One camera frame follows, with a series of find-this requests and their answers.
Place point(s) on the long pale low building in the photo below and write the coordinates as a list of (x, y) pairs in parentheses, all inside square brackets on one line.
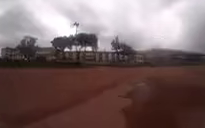
[(90, 56)]

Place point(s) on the thin dark tree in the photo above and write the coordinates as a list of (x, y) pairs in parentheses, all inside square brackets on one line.
[(121, 49)]

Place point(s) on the wide-crowned dark trees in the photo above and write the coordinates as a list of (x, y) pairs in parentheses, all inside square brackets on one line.
[(80, 40)]

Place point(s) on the tall floodlight pole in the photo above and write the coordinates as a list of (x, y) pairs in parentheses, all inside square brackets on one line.
[(76, 28)]

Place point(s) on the dark green grass strip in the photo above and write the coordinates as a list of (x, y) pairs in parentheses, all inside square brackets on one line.
[(56, 64)]

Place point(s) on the red running track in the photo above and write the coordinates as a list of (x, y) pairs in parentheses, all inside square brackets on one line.
[(73, 100)]

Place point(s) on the round dark tree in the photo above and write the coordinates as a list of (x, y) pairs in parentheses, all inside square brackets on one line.
[(27, 48)]

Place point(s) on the small pale building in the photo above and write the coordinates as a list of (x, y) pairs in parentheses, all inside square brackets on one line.
[(9, 53)]

